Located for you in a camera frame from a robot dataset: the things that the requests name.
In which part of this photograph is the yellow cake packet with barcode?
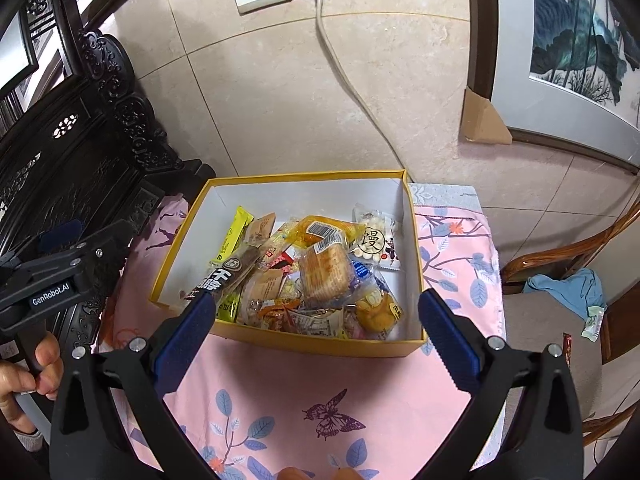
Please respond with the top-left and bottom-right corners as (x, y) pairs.
(291, 214), (366, 249)

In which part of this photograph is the yellow-green bar packet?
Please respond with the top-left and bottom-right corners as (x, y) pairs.
(209, 206), (254, 266)

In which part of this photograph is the green snack packet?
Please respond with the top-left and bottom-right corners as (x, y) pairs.
(216, 292), (240, 323)

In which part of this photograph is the blue biscuit packet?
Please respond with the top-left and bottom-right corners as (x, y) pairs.
(349, 259), (373, 290)

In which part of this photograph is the golden muffin packet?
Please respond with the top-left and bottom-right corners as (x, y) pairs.
(352, 289), (404, 339)

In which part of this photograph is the small green white sachet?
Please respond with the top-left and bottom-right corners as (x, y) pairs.
(582, 306), (606, 342)

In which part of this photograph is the pink floral tablecloth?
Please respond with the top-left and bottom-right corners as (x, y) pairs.
(98, 184), (506, 479)

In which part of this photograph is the long brown chocolate bar packet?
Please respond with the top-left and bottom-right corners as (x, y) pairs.
(184, 244), (259, 304)

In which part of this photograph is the blue cloth on chair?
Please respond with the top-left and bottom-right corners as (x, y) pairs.
(522, 268), (608, 321)

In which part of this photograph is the white printed snack packet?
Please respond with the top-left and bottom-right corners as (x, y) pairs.
(290, 309), (344, 338)

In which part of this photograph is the cardboard corner protector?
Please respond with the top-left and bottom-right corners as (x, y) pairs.
(460, 88), (513, 145)

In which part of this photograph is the framed lotus painting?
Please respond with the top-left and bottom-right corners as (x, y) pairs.
(466, 0), (639, 174)

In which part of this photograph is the bag of white round snacks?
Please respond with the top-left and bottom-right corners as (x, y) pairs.
(350, 204), (401, 271)

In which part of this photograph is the yellow cardboard box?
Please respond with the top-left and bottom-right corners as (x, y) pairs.
(148, 169), (429, 360)

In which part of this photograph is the brown snack packet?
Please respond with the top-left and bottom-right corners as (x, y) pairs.
(243, 212), (276, 247)

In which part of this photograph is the dark carved wooden cabinet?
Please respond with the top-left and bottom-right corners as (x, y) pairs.
(1, 0), (214, 347)

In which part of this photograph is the bread slice packet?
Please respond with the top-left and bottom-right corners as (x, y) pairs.
(298, 240), (355, 308)

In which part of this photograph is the left hand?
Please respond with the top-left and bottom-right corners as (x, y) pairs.
(1, 332), (64, 434)

